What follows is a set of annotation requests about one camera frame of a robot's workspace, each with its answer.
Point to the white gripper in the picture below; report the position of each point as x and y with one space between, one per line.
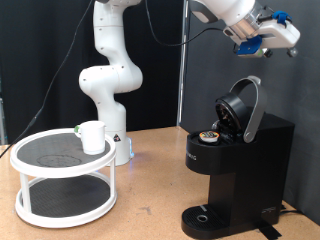
281 35

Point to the coffee pod orange rim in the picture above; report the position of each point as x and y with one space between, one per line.
209 135

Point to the black Keurig coffee machine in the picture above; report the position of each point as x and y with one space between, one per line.
250 173

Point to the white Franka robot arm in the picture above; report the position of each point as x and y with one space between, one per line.
110 80

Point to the grey backdrop panel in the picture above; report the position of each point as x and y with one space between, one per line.
293 100

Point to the silver metal pole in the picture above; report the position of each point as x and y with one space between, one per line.
181 83

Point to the black curtain backdrop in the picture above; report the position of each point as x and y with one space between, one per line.
156 83

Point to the white two-tier turntable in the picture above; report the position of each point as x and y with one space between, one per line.
66 196

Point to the grey metal post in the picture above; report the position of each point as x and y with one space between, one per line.
1 123

